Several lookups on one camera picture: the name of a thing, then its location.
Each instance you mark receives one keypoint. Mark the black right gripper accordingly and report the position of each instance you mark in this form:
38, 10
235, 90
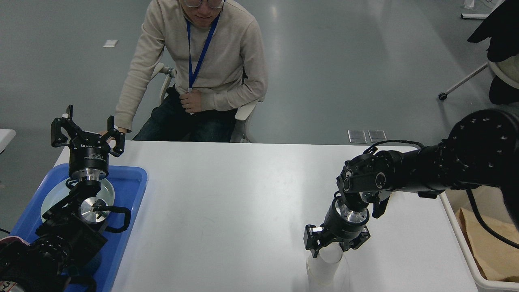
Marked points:
340, 224

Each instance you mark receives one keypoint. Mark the dark teal mug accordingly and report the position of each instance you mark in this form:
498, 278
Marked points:
90, 268

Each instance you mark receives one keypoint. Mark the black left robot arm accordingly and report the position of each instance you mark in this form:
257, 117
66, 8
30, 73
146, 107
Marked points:
72, 232

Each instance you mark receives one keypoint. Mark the mint green plate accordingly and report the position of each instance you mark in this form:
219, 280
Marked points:
106, 194

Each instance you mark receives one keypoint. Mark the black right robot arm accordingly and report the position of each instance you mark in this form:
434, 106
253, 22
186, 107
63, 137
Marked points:
482, 149

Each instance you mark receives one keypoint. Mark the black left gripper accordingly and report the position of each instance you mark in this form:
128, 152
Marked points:
89, 157

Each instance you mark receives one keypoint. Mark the silver floor plate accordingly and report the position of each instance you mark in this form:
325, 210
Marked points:
357, 137
377, 136

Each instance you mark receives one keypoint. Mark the right silver floor plate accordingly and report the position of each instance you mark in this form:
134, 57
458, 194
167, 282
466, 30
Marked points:
377, 136

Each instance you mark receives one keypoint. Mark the office chair with black coat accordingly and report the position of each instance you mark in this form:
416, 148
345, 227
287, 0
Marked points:
501, 26

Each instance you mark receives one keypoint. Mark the beige plastic bin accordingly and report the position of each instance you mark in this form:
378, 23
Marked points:
483, 285

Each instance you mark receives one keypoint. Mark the brown paper bag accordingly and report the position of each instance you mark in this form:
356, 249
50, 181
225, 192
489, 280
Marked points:
495, 260

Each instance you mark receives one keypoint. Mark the seated person beige sweater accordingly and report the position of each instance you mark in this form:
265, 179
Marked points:
219, 64

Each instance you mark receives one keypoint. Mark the white side table corner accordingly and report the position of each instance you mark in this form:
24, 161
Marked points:
6, 136

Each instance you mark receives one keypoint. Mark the left silver floor plate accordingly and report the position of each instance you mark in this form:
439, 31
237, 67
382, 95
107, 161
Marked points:
357, 137

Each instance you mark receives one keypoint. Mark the white paper cup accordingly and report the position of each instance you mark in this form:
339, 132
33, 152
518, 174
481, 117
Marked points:
321, 270

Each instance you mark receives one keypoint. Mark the pink mug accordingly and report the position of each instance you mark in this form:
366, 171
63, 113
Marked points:
12, 243

